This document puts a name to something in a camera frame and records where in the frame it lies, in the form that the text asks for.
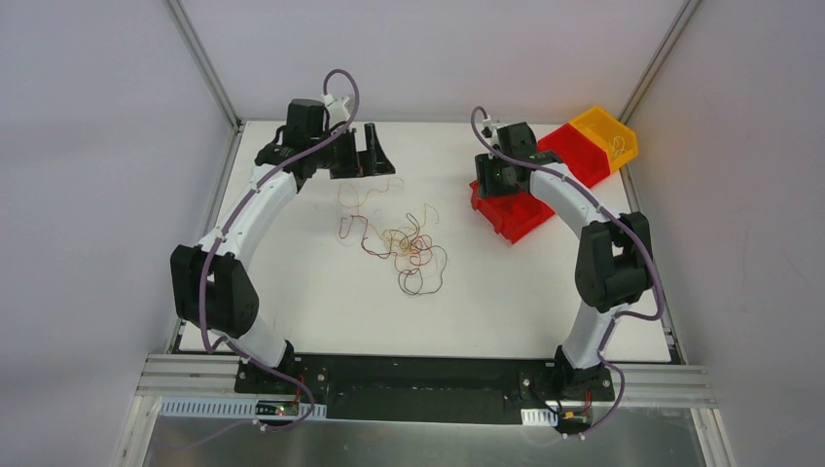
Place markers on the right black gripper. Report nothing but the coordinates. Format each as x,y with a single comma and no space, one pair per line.
488,178

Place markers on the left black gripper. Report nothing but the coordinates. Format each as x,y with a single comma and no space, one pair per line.
359,153

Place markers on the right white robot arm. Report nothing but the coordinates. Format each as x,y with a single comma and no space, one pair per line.
613,262

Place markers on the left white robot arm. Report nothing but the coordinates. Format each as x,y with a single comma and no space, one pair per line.
210,282

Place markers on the front red bin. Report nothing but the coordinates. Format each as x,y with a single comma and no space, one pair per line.
513,216

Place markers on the red bin near yellow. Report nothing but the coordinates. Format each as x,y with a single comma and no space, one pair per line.
585,159

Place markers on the yellow plastic bin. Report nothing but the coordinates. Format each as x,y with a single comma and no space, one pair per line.
617,140

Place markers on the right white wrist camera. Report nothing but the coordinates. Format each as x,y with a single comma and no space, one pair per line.
489,132

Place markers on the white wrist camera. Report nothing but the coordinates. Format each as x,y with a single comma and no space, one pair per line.
339,109
489,132

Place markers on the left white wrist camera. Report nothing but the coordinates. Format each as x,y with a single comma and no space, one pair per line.
339,109

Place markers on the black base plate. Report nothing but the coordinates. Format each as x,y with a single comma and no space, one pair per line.
427,389

